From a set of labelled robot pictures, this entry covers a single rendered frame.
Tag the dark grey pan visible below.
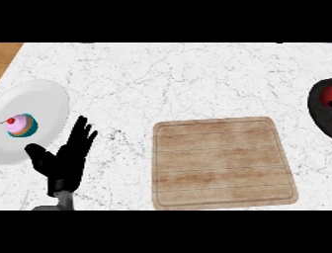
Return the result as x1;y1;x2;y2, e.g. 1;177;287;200
305;77;332;168

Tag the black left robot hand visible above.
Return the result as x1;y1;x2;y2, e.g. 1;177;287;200
23;115;98;199

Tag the white plate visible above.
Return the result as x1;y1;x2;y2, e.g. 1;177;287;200
0;79;70;165

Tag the wooden cutting board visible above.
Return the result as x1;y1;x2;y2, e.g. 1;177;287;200
150;116;299;211

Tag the pink frosted cupcake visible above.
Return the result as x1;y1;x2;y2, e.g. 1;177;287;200
0;113;40;138

